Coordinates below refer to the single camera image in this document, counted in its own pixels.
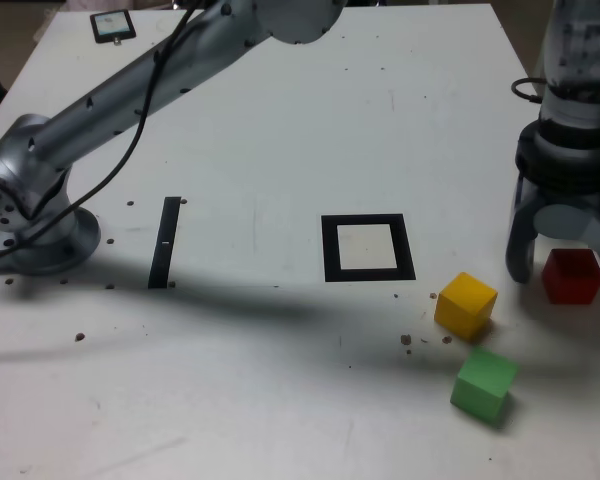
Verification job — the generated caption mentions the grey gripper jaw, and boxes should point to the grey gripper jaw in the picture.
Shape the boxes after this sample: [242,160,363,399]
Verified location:
[533,194,600,279]
[505,173,547,285]

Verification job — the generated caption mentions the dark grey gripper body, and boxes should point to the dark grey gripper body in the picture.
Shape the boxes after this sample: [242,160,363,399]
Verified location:
[527,182,600,217]

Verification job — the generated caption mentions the red cube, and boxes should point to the red cube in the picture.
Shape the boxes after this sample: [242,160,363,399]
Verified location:
[541,247,600,306]

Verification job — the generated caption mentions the yellow cube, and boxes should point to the yellow cube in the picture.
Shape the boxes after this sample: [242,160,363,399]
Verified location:
[433,272,498,343]

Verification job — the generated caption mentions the green cube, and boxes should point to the green cube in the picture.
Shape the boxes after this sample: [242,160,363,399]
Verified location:
[449,345,520,426]

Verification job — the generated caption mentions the black tape square outline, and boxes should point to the black tape square outline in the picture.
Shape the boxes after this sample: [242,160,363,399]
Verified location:
[320,213,417,284]

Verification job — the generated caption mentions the black tape strip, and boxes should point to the black tape strip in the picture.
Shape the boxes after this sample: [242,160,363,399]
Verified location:
[147,196,182,290]

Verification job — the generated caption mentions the black flat tablet device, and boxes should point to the black flat tablet device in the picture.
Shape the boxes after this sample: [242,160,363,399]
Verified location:
[89,8,138,46]

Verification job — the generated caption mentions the white frame post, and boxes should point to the white frame post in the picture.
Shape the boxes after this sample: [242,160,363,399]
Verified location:
[531,19,551,89]

